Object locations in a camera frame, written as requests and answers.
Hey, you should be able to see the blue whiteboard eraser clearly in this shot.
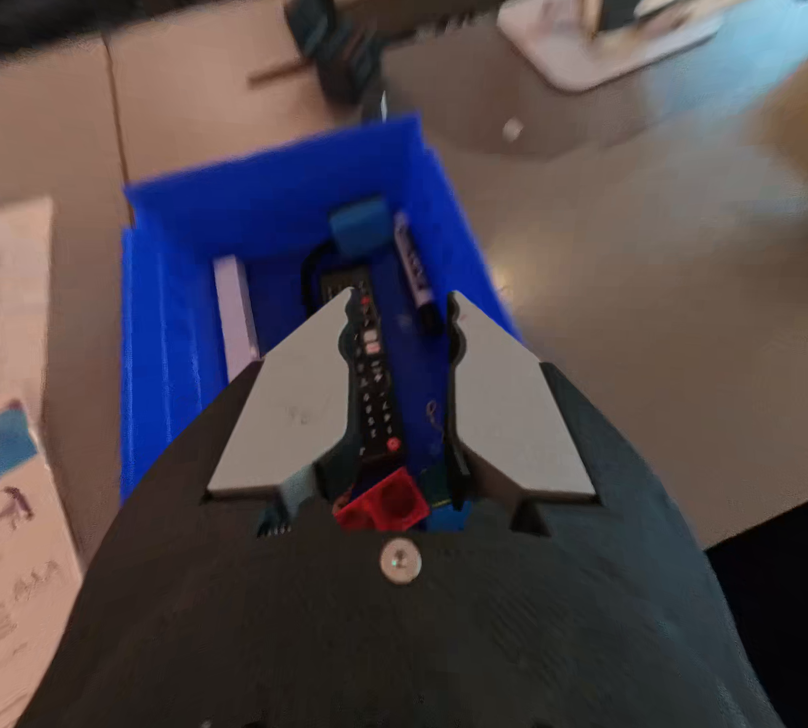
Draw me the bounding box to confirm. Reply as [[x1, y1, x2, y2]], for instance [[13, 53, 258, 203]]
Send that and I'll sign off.
[[328, 196, 391, 255]]

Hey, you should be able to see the blue printed card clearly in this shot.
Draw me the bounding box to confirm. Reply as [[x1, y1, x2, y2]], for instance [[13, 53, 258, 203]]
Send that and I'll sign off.
[[0, 403, 40, 476]]

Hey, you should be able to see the red toy block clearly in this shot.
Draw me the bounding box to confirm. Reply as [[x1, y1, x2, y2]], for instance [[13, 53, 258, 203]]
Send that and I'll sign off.
[[335, 468, 430, 532]]

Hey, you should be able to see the black remote control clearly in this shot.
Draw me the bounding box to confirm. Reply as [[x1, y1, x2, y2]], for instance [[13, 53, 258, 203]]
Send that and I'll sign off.
[[319, 274, 405, 460]]

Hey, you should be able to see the blue toy block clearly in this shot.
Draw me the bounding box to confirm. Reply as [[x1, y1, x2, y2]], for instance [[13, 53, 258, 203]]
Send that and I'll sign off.
[[429, 501, 472, 532]]

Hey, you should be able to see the black battery charger case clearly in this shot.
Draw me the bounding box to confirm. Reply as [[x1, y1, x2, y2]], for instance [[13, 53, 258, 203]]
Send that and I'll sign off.
[[249, 0, 387, 105]]

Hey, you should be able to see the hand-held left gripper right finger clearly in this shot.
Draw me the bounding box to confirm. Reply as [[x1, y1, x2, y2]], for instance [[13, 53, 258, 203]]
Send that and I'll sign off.
[[445, 292, 597, 505]]

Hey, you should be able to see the white block strip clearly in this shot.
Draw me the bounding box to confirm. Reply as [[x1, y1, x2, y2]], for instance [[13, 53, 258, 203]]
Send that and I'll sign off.
[[213, 256, 261, 382]]

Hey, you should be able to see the black whiteboard marker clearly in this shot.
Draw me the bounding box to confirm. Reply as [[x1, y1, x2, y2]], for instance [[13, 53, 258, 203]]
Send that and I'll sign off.
[[393, 212, 443, 334]]

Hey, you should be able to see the blue storage bin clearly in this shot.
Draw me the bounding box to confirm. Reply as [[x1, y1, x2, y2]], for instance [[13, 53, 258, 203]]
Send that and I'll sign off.
[[120, 112, 525, 533]]

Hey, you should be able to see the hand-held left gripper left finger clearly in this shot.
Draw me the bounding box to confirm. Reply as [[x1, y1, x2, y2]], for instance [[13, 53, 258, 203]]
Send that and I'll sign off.
[[207, 288, 354, 502]]

